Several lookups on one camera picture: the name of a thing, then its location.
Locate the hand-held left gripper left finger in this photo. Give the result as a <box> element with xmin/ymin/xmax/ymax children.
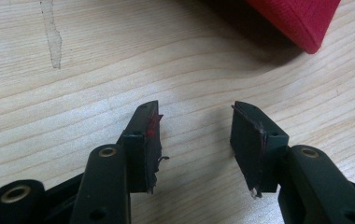
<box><xmin>116</xmin><ymin>100</ymin><xmax>170</xmax><ymax>195</ymax></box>

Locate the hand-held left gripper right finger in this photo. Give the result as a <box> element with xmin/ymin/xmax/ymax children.
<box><xmin>230</xmin><ymin>100</ymin><xmax>291</xmax><ymax>199</ymax></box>

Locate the red and black cap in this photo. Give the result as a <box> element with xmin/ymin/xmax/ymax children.
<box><xmin>245</xmin><ymin>0</ymin><xmax>342</xmax><ymax>55</ymax></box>

